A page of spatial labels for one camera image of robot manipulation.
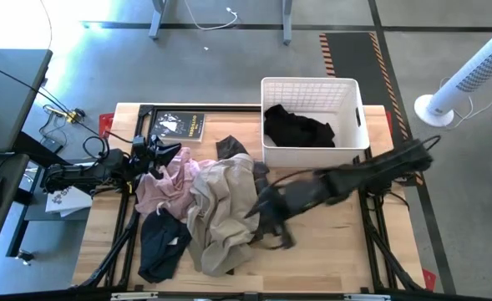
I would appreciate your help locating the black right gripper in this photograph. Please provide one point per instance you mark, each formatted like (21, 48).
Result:
(295, 196)

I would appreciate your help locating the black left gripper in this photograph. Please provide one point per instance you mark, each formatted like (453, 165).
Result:
(147, 154)

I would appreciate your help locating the pink garment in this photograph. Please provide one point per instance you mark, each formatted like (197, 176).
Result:
(166, 188)

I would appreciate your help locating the dark grey garment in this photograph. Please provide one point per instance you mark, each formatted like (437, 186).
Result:
(229, 147)

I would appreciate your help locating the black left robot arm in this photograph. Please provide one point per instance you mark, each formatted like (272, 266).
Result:
(78, 173)

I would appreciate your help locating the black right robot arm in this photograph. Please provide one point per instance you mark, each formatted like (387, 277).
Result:
(375, 169)

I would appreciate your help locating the The Outsiders paperback book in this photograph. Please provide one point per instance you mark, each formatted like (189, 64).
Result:
(176, 124)

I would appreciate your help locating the beige garment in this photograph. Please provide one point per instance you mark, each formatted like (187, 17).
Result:
(222, 209)

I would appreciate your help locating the red corner pad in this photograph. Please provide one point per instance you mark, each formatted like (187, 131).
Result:
(429, 279)
(105, 124)

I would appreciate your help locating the navy garment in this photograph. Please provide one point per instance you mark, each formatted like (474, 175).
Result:
(160, 246)

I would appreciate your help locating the black garment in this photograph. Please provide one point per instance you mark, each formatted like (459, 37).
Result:
(295, 129)

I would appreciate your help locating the yellow clamp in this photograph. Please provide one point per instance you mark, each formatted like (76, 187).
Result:
(74, 115)

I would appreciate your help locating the white printed paper box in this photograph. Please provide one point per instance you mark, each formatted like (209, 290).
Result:
(68, 200)

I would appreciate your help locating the white plastic laundry basket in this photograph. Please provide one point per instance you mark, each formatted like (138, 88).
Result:
(308, 92)

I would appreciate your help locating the grey desk leg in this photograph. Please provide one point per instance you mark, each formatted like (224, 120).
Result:
(157, 21)
(287, 21)

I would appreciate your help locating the grey desk top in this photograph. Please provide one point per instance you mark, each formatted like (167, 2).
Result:
(7, 96)

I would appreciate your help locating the hazard striped floor mat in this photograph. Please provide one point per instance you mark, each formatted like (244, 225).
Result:
(350, 54)

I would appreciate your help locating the white tower fan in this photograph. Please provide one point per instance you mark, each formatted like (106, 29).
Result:
(471, 75)

